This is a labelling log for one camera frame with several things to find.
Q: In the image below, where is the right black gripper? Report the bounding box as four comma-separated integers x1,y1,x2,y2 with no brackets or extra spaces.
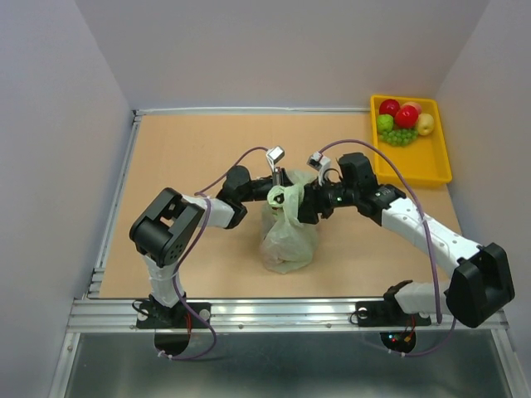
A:
290,173,358,225

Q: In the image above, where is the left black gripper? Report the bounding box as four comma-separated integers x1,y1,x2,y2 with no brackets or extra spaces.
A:
239,167,303,209

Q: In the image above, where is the light green plastic bag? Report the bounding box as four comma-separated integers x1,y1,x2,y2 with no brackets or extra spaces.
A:
260,170,319,274

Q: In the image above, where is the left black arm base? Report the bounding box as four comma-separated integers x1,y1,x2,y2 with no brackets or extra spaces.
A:
131,296,212,361

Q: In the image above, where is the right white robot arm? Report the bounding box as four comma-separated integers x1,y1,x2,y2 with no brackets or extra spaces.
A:
298,152,515,328

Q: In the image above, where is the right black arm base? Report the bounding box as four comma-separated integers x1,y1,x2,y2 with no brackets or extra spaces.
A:
348,293,431,354

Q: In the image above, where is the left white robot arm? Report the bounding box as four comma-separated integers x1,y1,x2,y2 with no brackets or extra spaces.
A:
129,166,293,327

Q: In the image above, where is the green grape bunch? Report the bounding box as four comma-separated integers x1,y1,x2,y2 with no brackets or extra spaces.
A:
378,129,418,147

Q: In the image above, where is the light green custard apple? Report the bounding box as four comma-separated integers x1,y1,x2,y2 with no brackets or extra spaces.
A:
376,114,394,134

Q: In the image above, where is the yellow plastic tray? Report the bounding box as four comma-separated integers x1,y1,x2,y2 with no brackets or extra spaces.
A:
370,95,452,187

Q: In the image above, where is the red apple back left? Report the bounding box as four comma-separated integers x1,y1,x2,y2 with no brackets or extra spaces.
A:
378,99,401,118

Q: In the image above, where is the red apple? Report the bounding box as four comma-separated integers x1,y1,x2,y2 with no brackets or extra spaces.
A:
394,104,419,129
378,99,401,118

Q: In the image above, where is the red apple centre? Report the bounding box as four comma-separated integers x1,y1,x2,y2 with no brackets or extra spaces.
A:
394,104,419,129

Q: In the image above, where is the peach fruit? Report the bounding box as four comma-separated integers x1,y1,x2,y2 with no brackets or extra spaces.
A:
403,101,422,114

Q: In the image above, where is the yellow pear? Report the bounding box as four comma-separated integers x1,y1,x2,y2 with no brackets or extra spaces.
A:
416,113,435,136

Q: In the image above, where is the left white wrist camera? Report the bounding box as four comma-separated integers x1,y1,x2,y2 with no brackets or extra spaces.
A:
265,146,285,172

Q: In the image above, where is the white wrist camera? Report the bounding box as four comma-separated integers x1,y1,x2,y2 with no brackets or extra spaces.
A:
265,146,285,172
307,151,331,186

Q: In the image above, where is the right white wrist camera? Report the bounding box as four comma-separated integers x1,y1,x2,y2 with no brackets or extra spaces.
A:
307,151,331,186

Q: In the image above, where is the aluminium frame rail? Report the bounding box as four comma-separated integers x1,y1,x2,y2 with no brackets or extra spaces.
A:
51,109,529,397

